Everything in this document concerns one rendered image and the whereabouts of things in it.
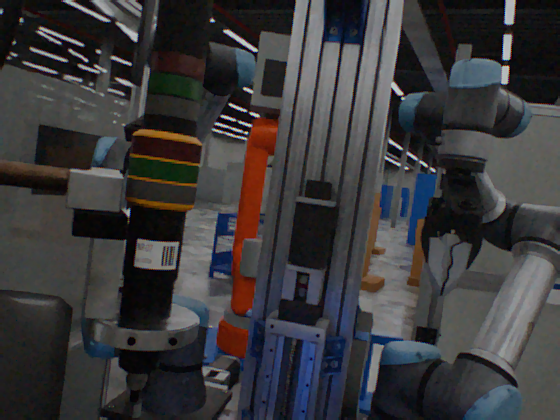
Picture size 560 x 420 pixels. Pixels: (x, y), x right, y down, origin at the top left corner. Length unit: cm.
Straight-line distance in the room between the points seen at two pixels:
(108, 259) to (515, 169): 194
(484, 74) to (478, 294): 144
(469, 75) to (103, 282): 64
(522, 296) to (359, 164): 44
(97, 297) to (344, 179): 91
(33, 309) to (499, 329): 82
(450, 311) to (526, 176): 61
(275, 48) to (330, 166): 323
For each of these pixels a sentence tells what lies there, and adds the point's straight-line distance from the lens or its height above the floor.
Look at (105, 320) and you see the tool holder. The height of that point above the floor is 146.
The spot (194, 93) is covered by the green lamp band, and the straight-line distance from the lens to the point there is 32.
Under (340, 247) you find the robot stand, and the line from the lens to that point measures 118.
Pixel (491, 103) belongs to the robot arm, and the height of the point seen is 172.
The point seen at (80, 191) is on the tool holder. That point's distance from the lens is 31.
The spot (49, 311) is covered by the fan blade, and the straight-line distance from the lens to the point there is 50.
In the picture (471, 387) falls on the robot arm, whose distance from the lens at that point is 100.
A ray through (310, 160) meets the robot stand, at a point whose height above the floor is 162.
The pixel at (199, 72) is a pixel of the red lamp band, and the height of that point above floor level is 162.
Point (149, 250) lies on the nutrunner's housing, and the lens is 31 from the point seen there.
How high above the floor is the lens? 156
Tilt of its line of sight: 3 degrees down
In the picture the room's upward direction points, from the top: 8 degrees clockwise
